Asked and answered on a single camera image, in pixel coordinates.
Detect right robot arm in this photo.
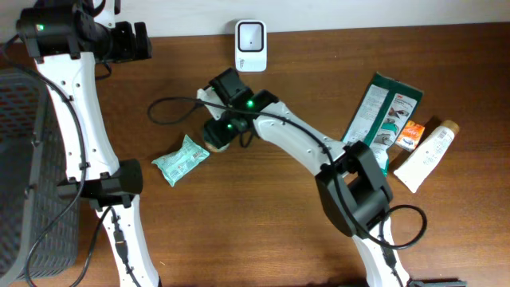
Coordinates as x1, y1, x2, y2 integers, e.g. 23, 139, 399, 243
197, 69, 466, 286

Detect grey plastic basket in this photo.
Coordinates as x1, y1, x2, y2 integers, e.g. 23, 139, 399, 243
1, 69, 79, 286

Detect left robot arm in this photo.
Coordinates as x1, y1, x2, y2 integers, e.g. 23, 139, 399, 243
16, 1, 161, 286

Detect orange tissue packet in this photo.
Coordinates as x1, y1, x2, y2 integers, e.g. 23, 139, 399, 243
395, 120, 426, 151

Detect mint green snack packet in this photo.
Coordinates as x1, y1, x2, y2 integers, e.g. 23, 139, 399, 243
151, 135, 210, 187

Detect white lotion tube gold cap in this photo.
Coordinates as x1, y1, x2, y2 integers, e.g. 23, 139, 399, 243
394, 120, 460, 193

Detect green white gloves package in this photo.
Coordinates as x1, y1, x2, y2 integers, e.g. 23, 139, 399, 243
341, 73, 424, 175

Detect green lid jar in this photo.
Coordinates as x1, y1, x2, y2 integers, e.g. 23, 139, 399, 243
205, 142, 230, 153

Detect white barcode scanner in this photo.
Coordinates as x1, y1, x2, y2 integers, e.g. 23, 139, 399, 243
234, 19, 268, 73

